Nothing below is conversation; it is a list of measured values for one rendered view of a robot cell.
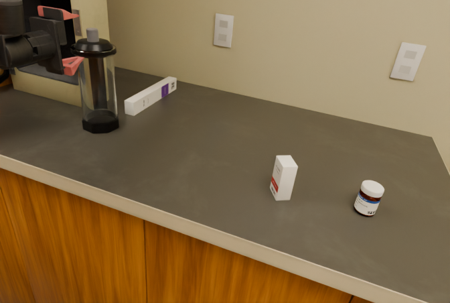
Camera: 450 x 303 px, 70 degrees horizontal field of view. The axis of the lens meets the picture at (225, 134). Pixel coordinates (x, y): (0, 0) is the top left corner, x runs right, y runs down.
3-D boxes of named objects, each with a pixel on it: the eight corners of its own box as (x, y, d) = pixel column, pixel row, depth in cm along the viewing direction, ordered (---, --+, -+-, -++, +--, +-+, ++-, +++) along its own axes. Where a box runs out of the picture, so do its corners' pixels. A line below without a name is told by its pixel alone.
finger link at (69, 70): (91, 38, 75) (59, 45, 67) (94, 68, 78) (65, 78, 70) (67, 34, 77) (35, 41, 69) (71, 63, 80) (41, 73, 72)
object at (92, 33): (96, 48, 88) (94, 23, 84) (121, 55, 84) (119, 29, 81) (66, 54, 80) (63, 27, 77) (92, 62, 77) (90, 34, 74)
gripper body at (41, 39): (60, 19, 66) (29, 24, 59) (67, 68, 70) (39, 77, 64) (35, 15, 67) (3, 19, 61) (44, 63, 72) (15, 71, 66)
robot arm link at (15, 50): (-16, 66, 60) (8, 75, 59) (-23, 28, 56) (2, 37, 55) (17, 57, 66) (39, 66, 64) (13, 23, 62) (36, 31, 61)
